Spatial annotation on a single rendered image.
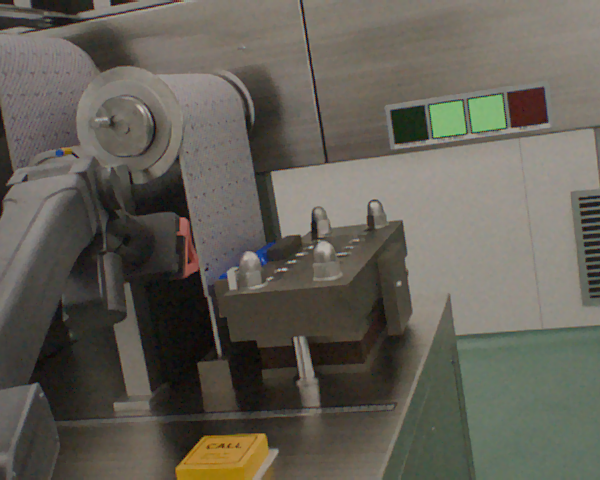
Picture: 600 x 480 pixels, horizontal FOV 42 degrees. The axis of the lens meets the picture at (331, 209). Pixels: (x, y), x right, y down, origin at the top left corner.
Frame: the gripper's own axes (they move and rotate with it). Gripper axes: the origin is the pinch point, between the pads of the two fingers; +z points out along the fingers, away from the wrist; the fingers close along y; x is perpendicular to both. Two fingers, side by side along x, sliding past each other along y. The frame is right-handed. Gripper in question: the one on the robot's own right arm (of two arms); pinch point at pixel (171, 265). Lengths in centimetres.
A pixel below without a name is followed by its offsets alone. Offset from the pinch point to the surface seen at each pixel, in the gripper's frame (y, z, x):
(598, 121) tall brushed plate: 52, 33, 25
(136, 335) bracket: -8.4, 7.2, -6.4
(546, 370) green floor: 35, 260, 16
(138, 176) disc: -6.0, 1.6, 12.8
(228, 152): 0.4, 14.9, 20.5
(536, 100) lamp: 44, 30, 28
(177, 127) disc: 0.6, -0.9, 17.4
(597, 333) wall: 58, 290, 34
